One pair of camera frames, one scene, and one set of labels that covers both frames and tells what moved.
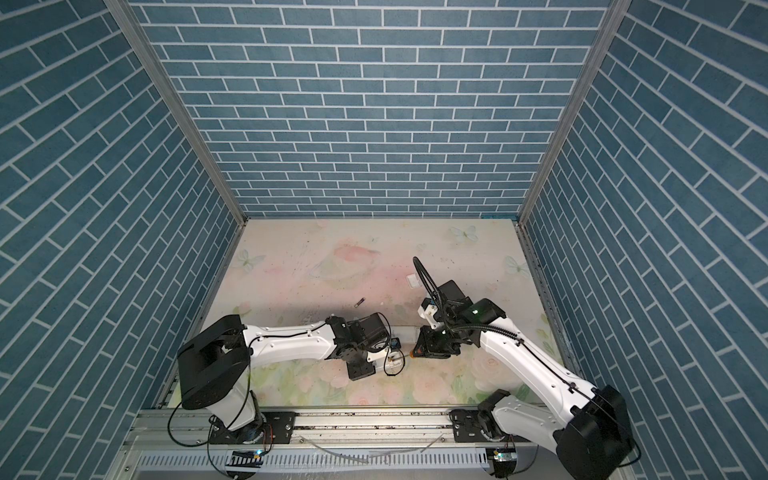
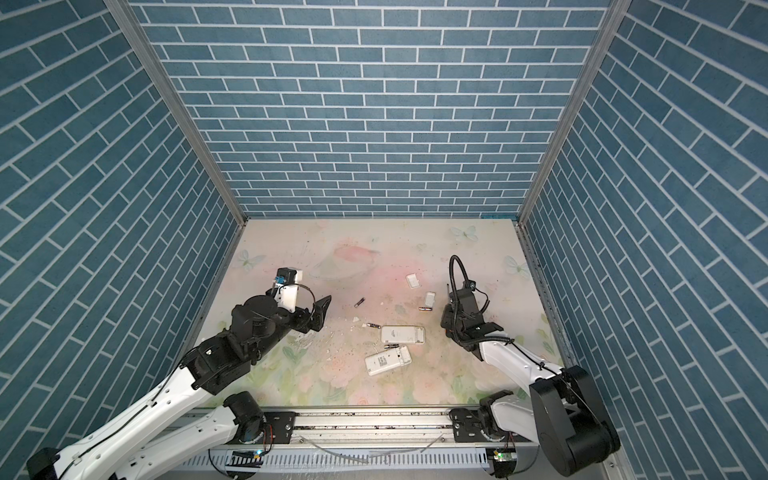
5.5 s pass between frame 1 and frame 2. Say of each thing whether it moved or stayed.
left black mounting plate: stayed
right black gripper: moved
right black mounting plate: stayed
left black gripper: moved
